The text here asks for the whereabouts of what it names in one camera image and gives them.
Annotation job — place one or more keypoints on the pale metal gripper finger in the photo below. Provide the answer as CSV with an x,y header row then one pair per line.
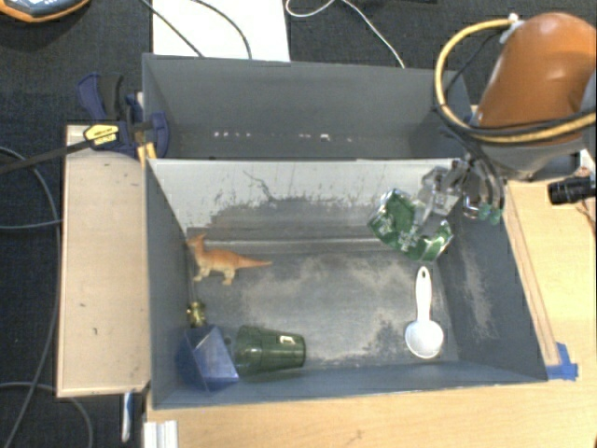
x,y
433,224
429,186

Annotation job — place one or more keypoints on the crushed green can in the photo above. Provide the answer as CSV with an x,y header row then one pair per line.
x,y
396,231

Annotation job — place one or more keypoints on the white plastic measuring spoon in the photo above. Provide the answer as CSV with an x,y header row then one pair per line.
x,y
423,329

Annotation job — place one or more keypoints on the grey metal bin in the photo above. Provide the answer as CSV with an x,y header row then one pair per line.
x,y
326,297

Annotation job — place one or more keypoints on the dark green glass cup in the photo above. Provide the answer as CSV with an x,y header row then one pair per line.
x,y
268,350

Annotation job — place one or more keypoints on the orange toy dinosaur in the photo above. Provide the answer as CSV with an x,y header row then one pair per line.
x,y
219,260

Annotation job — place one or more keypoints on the small brass green object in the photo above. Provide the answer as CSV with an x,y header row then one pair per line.
x,y
197,313

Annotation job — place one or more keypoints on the blue plastic cup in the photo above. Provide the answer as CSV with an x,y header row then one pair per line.
x,y
205,359

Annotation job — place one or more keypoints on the pale wood board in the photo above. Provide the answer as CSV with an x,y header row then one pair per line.
x,y
105,273

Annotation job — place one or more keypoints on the black cylinder on white bracket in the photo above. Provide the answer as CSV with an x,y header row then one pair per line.
x,y
570,189

